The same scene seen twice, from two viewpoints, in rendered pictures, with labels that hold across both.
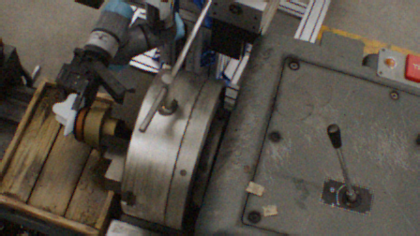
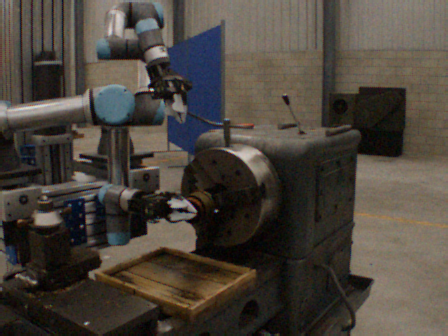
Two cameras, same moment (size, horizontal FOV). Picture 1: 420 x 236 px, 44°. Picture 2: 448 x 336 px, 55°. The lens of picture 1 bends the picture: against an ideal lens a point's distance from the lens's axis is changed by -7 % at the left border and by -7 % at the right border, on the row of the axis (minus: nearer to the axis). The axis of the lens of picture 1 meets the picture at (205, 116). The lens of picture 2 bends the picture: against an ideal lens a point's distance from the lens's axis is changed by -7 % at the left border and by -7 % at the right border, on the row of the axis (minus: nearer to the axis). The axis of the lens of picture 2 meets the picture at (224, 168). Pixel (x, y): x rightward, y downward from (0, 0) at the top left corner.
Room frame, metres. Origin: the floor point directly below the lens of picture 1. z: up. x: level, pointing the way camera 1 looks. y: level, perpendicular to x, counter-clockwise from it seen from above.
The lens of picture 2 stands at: (-0.05, 1.37, 1.42)
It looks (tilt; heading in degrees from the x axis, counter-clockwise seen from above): 10 degrees down; 294
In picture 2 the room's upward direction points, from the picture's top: straight up
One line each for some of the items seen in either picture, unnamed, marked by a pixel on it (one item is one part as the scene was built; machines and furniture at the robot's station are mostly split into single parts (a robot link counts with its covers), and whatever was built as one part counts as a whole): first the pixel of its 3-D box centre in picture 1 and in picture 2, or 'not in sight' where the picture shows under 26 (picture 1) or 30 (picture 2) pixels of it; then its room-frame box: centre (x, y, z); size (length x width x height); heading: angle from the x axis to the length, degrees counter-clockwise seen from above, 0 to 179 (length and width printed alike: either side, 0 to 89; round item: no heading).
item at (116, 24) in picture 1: (112, 24); (117, 198); (0.83, 0.24, 1.08); 0.11 x 0.08 x 0.09; 169
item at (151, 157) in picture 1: (167, 145); (226, 195); (0.53, 0.07, 1.08); 0.32 x 0.09 x 0.32; 169
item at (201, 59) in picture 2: not in sight; (188, 101); (3.90, -5.86, 1.18); 4.12 x 0.80 x 2.35; 132
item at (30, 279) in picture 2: not in sight; (60, 270); (0.72, 0.63, 0.99); 0.20 x 0.10 x 0.05; 79
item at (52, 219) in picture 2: not in sight; (45, 217); (0.72, 0.66, 1.13); 0.08 x 0.08 x 0.03
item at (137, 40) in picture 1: (121, 47); (118, 225); (0.84, 0.23, 0.98); 0.11 x 0.08 x 0.11; 124
